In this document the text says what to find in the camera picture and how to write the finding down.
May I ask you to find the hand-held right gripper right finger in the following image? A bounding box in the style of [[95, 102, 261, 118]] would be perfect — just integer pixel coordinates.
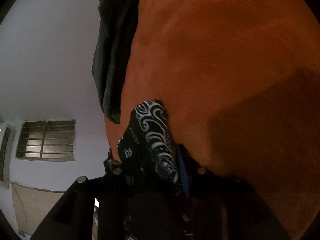
[[175, 144, 292, 240]]

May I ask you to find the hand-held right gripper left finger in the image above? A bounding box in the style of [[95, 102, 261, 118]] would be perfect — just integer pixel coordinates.
[[30, 149, 131, 240]]

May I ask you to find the black patterned garment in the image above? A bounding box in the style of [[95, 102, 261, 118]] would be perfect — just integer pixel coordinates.
[[116, 99, 183, 197]]

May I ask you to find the barred window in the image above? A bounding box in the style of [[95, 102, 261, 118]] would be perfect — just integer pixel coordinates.
[[15, 119, 76, 162]]

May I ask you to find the orange blanket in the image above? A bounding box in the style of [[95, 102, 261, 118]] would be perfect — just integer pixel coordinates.
[[104, 0, 320, 240]]

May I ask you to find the folded grey garment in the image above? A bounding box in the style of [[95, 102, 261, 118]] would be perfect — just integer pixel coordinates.
[[91, 0, 141, 125]]

